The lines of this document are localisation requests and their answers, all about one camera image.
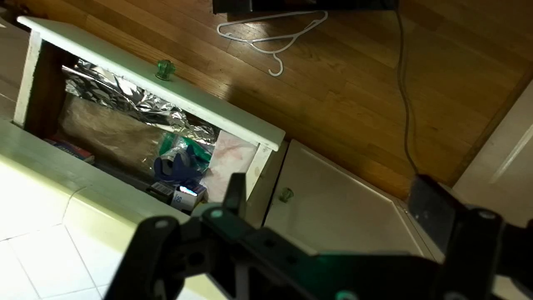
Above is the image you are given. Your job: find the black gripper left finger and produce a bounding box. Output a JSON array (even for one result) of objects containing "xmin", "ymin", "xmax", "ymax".
[{"xmin": 103, "ymin": 171, "xmax": 248, "ymax": 300}]

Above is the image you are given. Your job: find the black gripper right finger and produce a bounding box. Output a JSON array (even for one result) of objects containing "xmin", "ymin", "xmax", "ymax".
[{"xmin": 408, "ymin": 173, "xmax": 533, "ymax": 300}]

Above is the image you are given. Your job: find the small silver box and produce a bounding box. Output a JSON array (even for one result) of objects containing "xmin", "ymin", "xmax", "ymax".
[{"xmin": 169, "ymin": 185, "xmax": 203, "ymax": 213}]

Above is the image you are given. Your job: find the cream panel door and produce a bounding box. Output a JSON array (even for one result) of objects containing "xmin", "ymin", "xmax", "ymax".
[{"xmin": 451, "ymin": 80, "xmax": 533, "ymax": 226}]

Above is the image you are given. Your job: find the blue green package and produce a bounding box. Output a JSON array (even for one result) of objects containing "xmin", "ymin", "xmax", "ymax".
[{"xmin": 149, "ymin": 131, "xmax": 214, "ymax": 193}]

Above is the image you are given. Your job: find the brown paper bag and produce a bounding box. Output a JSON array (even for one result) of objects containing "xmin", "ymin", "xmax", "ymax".
[{"xmin": 56, "ymin": 95, "xmax": 168, "ymax": 180}]

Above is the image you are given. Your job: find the pale pink paper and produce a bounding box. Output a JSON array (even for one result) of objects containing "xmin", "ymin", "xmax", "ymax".
[{"xmin": 199, "ymin": 130, "xmax": 259, "ymax": 203}]

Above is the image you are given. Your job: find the dark red flat packet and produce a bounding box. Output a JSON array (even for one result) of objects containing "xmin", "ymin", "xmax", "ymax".
[{"xmin": 49, "ymin": 135, "xmax": 96, "ymax": 163}]

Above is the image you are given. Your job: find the white lower cabinet door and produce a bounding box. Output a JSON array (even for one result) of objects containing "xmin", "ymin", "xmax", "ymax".
[{"xmin": 261, "ymin": 138, "xmax": 446, "ymax": 263}]

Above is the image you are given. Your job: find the crumpled aluminium foil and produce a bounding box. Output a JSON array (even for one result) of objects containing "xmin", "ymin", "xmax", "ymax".
[{"xmin": 58, "ymin": 56, "xmax": 221, "ymax": 146}]

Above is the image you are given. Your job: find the green glass cabinet knob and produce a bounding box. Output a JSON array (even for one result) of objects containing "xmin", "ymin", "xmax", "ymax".
[{"xmin": 276, "ymin": 185, "xmax": 296, "ymax": 205}]

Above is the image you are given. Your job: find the white open drawer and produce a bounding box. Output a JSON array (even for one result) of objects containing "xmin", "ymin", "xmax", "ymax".
[{"xmin": 11, "ymin": 15, "xmax": 288, "ymax": 216}]

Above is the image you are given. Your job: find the green glass drawer knob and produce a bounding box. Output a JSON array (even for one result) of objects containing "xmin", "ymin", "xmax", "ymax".
[{"xmin": 153, "ymin": 58, "xmax": 178, "ymax": 83}]

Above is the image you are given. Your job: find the black power cord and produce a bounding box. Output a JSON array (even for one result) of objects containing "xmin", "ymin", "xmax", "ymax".
[{"xmin": 391, "ymin": 6, "xmax": 424, "ymax": 176}]

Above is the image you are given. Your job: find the white wire clothes hanger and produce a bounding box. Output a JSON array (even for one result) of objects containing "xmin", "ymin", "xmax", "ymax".
[{"xmin": 214, "ymin": 8, "xmax": 329, "ymax": 78}]

